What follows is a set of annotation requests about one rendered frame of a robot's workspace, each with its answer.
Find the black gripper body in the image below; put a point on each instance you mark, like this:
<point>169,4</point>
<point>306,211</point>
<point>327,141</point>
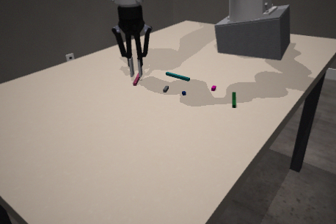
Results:
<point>131,16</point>

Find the pink rod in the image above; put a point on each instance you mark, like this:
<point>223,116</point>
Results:
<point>136,80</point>

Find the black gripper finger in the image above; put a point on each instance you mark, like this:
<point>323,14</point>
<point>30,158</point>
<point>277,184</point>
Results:
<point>128,52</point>
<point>140,55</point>

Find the turquoise rod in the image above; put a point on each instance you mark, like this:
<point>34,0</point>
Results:
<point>178,76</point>

